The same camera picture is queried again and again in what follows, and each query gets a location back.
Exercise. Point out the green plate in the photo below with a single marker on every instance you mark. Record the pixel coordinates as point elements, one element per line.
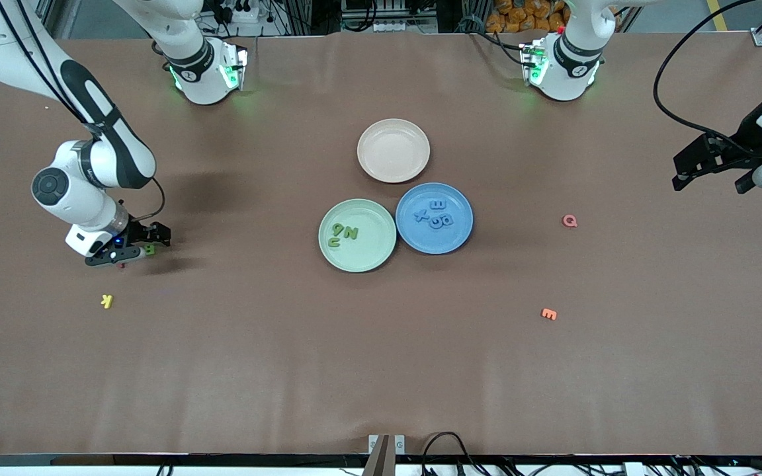
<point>371,254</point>

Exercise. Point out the blue foam letter G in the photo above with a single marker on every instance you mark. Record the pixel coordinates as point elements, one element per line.
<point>434,225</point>

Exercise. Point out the pink foam letter Q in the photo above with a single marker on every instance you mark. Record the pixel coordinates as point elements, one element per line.
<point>565,223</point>

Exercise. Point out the blue foam letter a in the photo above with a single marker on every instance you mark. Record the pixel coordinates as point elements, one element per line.
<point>447,220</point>

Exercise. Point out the long white socket strip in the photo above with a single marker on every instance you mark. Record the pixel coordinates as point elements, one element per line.
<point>391,27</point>

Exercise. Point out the orange foam letter E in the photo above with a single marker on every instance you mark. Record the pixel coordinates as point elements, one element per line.
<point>549,314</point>

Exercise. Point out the silver camera mount bracket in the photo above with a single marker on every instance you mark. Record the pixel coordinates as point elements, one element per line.
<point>397,444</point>

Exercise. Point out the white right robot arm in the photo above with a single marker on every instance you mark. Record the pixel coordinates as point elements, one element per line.
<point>110,145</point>

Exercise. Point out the blue foam letter X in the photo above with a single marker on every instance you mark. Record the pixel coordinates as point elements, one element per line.
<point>421,215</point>

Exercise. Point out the green foam digit 6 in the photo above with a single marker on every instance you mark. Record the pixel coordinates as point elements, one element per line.
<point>337,231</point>

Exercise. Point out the blue plate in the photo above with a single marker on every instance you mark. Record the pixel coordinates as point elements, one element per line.
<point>421,241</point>

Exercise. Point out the pile of orange packets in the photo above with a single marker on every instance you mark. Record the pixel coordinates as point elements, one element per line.
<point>526,16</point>

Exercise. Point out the green foam letter n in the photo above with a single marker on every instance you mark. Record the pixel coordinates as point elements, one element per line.
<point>351,233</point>
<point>333,244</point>

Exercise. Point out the beige plate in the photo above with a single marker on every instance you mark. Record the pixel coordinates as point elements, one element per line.
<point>393,151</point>

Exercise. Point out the yellow foam letter K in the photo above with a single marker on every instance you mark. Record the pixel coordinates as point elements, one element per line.
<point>107,301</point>

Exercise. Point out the blue foam letter m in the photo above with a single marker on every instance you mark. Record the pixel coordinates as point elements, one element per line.
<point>439,204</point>

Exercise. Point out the white power strip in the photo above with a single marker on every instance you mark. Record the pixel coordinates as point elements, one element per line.
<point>245,12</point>

